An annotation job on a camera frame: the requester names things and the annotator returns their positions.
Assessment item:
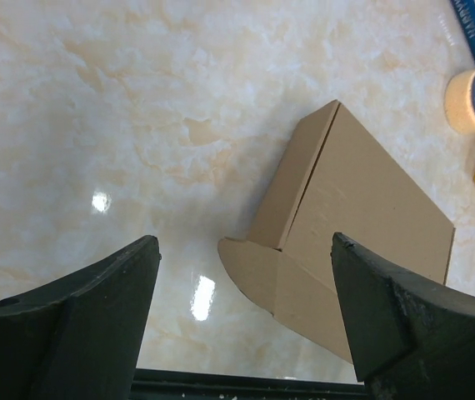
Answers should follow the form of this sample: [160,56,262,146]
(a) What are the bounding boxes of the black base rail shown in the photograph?
[128,369,370,400]

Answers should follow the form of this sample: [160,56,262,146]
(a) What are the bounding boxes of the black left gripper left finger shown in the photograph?
[0,235,161,399]

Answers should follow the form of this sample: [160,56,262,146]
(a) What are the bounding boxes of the brown cardboard box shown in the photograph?
[217,101,455,361]

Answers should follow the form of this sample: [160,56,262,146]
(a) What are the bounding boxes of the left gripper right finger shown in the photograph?
[331,232,475,399]

